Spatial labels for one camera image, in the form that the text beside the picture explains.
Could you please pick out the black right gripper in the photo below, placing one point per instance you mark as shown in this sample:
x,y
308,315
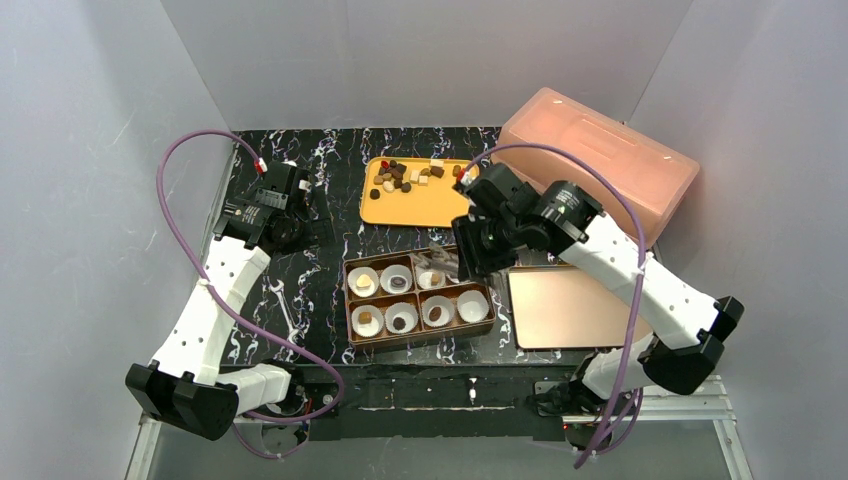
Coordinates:
x,y
473,245

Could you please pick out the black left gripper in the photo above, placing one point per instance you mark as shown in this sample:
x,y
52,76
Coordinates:
x,y
266,198

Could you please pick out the dark oval chocolate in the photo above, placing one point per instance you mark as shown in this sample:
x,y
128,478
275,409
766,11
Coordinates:
x,y
435,314

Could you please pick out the cream white chocolate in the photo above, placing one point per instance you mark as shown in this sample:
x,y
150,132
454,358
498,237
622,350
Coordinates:
x,y
363,282

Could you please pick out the rose gold box lid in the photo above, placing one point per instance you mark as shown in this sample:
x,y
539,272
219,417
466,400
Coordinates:
x,y
562,307

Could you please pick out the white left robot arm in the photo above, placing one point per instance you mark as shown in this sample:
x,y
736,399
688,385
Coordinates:
x,y
182,385

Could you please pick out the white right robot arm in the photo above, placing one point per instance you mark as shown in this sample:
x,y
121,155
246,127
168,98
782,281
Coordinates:
x,y
689,328

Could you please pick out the brown chocolate box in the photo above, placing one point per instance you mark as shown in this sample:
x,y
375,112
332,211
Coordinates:
x,y
416,296

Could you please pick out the white paper cup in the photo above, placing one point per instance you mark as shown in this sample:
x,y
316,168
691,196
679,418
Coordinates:
x,y
372,329
448,310
423,279
403,309
472,306
393,271
355,273

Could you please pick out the orange plastic tray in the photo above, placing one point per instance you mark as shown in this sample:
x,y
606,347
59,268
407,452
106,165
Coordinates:
x,y
433,205

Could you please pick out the pink plastic storage case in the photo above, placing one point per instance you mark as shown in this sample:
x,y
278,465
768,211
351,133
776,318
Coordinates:
x,y
653,178

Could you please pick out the aluminium frame rail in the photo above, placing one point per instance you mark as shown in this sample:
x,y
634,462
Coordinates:
x,y
710,402

